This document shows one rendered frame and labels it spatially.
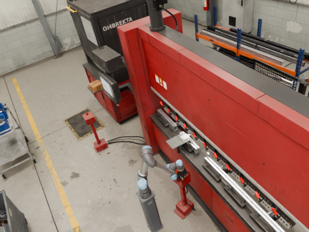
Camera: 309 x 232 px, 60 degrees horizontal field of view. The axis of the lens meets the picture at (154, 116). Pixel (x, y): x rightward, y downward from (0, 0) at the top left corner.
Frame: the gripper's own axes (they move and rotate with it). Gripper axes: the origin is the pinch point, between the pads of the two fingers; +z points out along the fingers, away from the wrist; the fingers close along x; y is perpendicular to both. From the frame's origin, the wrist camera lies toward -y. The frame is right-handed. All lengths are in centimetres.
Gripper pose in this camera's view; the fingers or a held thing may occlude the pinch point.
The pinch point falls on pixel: (182, 179)
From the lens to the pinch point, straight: 350.1
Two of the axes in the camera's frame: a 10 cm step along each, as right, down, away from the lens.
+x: -6.6, -3.9, 6.4
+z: 2.2, 7.2, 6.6
